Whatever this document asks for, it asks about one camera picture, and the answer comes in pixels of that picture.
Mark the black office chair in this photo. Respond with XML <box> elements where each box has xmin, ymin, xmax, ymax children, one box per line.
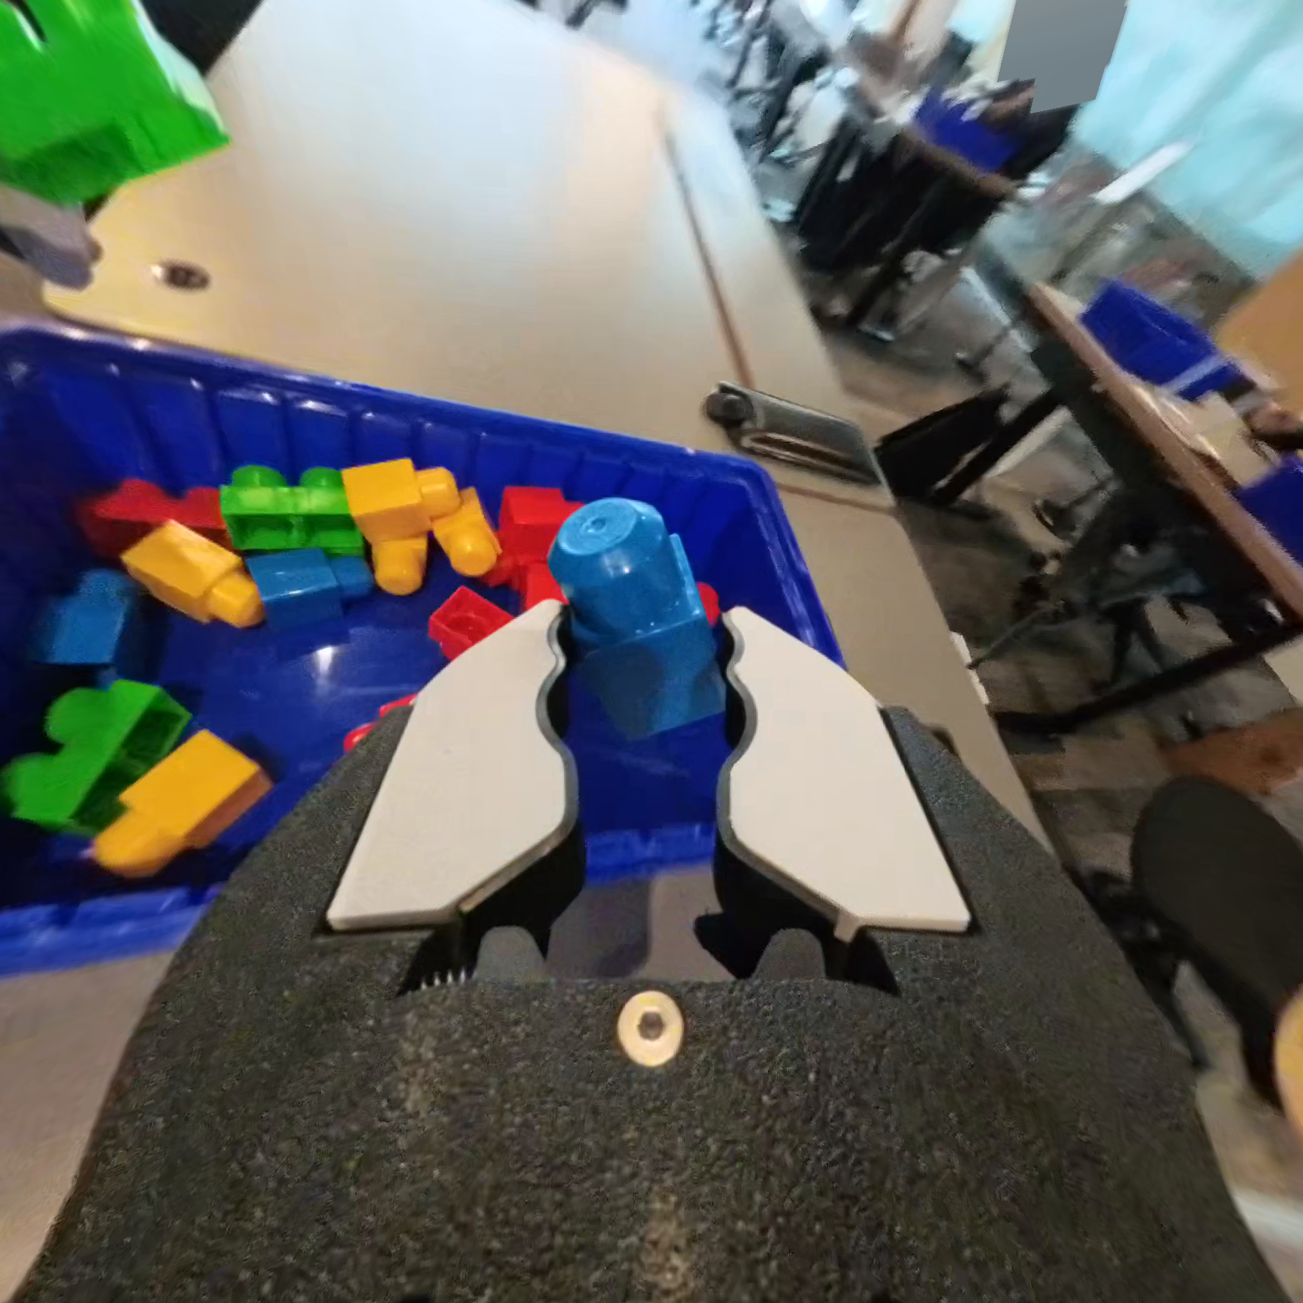
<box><xmin>1130</xmin><ymin>777</ymin><xmax>1303</xmax><ymax>1112</ymax></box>

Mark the blue single-stud mega block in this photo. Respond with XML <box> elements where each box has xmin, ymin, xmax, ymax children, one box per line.
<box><xmin>549</xmin><ymin>498</ymin><xmax>729</xmax><ymax>743</ymax></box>

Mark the green mega block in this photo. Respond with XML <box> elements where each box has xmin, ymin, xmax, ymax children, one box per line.
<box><xmin>0</xmin><ymin>0</ymin><xmax>230</xmax><ymax>208</ymax></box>

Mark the grey black desk device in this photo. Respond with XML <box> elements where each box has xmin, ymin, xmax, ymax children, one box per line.
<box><xmin>705</xmin><ymin>383</ymin><xmax>889</xmax><ymax>488</ymax></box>

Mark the black table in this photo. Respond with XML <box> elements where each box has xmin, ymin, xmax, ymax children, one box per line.
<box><xmin>795</xmin><ymin>102</ymin><xmax>1019</xmax><ymax>328</ymax></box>

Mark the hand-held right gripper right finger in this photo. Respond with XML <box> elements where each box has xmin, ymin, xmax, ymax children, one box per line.
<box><xmin>716</xmin><ymin>605</ymin><xmax>974</xmax><ymax>946</ymax></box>

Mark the blue ribbed plastic bin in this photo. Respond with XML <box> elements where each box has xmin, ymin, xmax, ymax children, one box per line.
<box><xmin>0</xmin><ymin>319</ymin><xmax>846</xmax><ymax>980</ymax></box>

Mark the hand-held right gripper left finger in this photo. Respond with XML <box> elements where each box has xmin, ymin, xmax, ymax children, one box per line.
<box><xmin>326</xmin><ymin>600</ymin><xmax>586</xmax><ymax>933</ymax></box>

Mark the pile of coloured mega blocks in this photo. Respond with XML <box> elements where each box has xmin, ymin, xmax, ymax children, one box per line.
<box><xmin>0</xmin><ymin>460</ymin><xmax>727</xmax><ymax>880</ymax></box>

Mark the wooden top desk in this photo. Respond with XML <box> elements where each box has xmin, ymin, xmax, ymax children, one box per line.
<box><xmin>876</xmin><ymin>276</ymin><xmax>1303</xmax><ymax>735</ymax></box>

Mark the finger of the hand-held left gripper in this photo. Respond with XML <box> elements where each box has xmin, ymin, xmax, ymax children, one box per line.
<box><xmin>0</xmin><ymin>189</ymin><xmax>104</xmax><ymax>295</ymax></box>

